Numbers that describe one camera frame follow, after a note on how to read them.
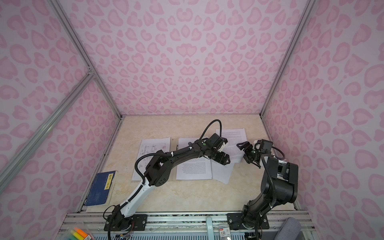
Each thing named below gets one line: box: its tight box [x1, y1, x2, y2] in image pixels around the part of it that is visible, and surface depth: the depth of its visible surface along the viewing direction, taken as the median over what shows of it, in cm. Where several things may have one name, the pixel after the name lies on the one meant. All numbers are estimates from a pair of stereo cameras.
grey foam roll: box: [274, 217, 302, 240], surface depth 70 cm
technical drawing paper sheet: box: [137, 155, 154, 175], surface depth 94 cm
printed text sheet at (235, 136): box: [216, 128, 248, 164], surface depth 99 cm
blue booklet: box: [84, 170, 117, 207], surface depth 84 cm
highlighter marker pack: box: [64, 227, 95, 240], surface depth 71 cm
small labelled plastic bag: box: [218, 223, 232, 240], surface depth 70 cm
